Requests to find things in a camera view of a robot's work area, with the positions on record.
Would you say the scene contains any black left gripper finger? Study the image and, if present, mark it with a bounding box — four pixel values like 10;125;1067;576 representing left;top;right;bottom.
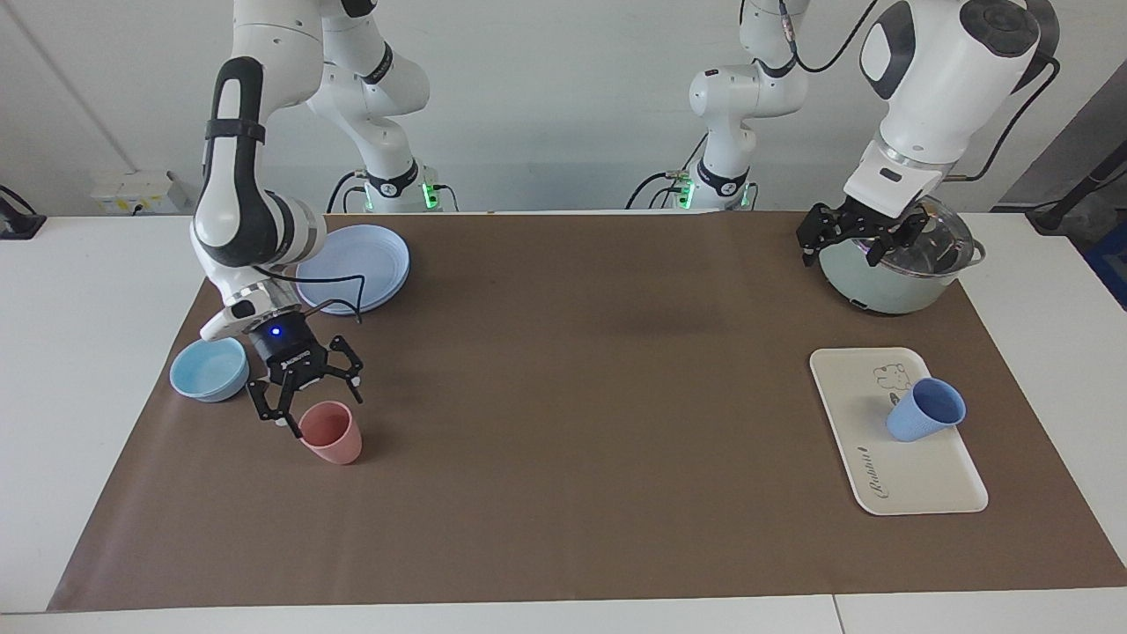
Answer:
867;211;930;265
797;204;851;267

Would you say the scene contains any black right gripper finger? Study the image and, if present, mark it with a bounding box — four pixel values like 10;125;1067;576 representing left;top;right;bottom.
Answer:
308;335;365;406
247;374;302;439

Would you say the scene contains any pink plastic cup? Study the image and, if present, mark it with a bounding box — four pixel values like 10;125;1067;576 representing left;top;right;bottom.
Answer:
299;401;363;465

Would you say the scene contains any blue plastic cup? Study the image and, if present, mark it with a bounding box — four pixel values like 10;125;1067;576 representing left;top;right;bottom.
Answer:
886;378;967;443

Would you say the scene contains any cream rabbit print tray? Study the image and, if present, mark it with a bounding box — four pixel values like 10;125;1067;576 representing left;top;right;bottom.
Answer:
809;347;989;516

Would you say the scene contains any glass pot lid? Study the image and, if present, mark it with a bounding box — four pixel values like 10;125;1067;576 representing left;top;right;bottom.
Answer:
858;195;976;278

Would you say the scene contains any pale green cooking pot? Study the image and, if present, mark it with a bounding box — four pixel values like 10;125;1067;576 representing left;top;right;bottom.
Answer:
819;211;987;315

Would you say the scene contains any light blue bowl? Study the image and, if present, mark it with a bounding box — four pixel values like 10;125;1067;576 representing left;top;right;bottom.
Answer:
169;336;251;404

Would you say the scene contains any lavender blue plate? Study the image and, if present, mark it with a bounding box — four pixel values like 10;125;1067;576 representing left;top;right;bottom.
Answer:
295;224;411;313
304;255;412;316

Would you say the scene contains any black stand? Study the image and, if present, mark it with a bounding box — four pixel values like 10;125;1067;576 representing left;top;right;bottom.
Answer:
1026;141;1127;234

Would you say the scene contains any blue crate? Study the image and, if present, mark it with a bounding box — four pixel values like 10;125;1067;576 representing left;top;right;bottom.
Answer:
1085;220;1127;311

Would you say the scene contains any brown table mat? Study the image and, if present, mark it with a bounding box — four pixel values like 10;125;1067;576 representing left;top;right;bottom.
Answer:
47;211;1127;613

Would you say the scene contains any black desk clamp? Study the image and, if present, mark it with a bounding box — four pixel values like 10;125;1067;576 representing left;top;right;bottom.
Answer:
0;185;47;240

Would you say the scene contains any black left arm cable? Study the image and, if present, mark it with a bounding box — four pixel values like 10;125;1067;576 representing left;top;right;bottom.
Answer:
779;0;1062;182

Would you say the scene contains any black base cable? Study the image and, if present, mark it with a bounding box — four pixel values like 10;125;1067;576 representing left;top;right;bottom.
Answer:
328;172;366;214
627;132;710;210

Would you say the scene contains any white wall socket box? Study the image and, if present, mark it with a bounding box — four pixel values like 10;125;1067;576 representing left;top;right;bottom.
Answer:
91;170;196;215

